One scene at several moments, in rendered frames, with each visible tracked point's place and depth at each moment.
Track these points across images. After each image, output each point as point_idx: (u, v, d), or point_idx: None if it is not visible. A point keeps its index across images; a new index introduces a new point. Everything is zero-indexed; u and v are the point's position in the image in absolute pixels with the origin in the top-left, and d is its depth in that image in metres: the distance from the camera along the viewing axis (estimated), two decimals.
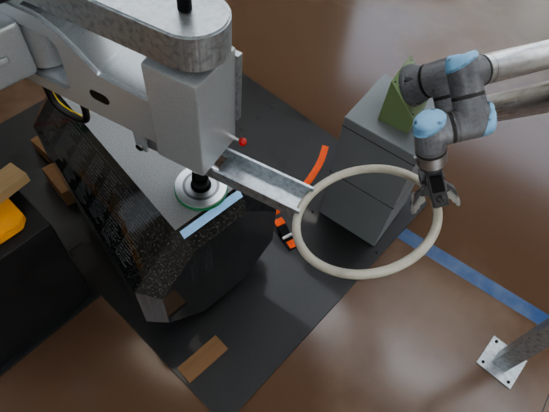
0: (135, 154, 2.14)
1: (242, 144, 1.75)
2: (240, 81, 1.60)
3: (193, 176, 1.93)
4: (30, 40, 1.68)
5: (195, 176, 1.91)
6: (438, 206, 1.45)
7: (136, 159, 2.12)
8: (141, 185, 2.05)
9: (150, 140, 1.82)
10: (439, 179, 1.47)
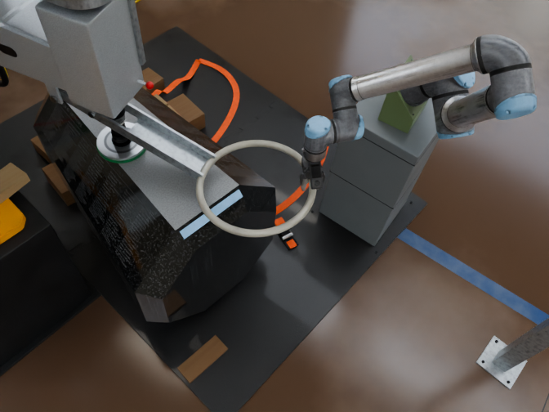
0: None
1: (149, 87, 1.88)
2: (137, 24, 1.73)
3: (112, 131, 2.07)
4: None
5: (113, 130, 2.05)
6: (314, 188, 1.91)
7: (136, 159, 2.12)
8: (141, 185, 2.05)
9: (66, 94, 1.93)
10: (318, 167, 1.92)
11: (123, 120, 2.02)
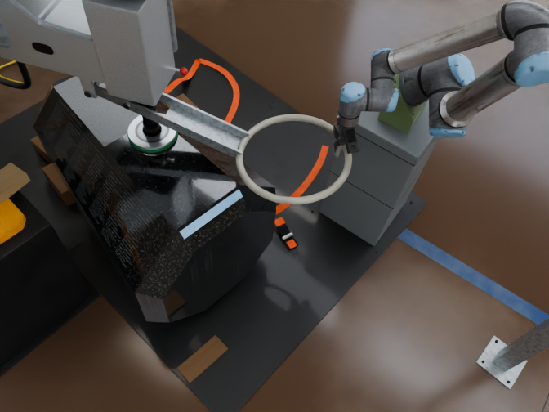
0: (135, 154, 2.14)
1: (183, 73, 1.93)
2: (172, 11, 1.78)
3: (144, 121, 2.11)
4: None
5: (146, 120, 2.10)
6: (351, 152, 2.01)
7: (136, 159, 2.12)
8: (141, 185, 2.05)
9: (100, 87, 1.96)
10: (352, 132, 2.01)
11: (156, 109, 2.06)
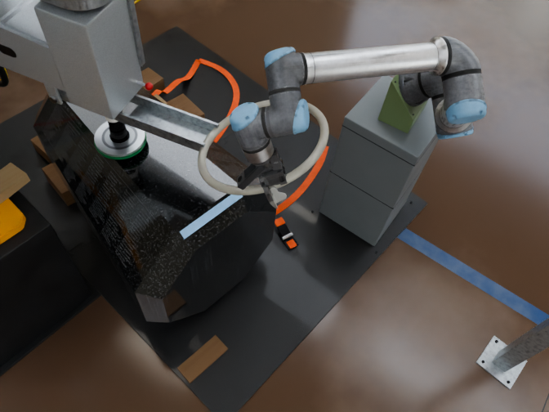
0: (135, 154, 2.14)
1: (148, 88, 1.87)
2: (136, 24, 1.72)
3: (109, 127, 2.04)
4: None
5: (111, 126, 2.02)
6: (237, 181, 1.57)
7: (136, 159, 2.12)
8: (141, 185, 2.05)
9: (63, 91, 1.92)
10: (252, 169, 1.52)
11: None
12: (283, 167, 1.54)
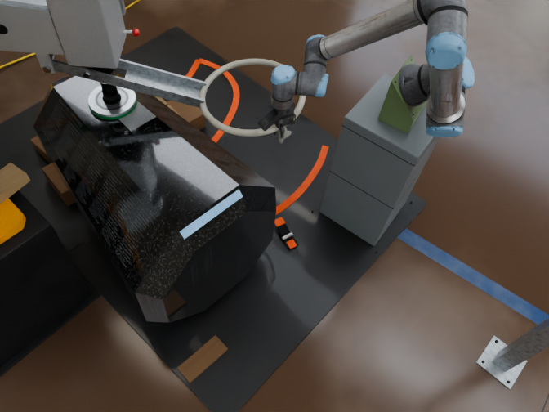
0: (135, 154, 2.14)
1: (136, 33, 2.04)
2: None
3: (104, 90, 2.20)
4: None
5: (106, 88, 2.18)
6: (258, 124, 2.07)
7: (136, 159, 2.12)
8: (141, 185, 2.05)
9: (57, 61, 2.03)
10: (274, 114, 2.04)
11: (114, 74, 2.16)
12: None
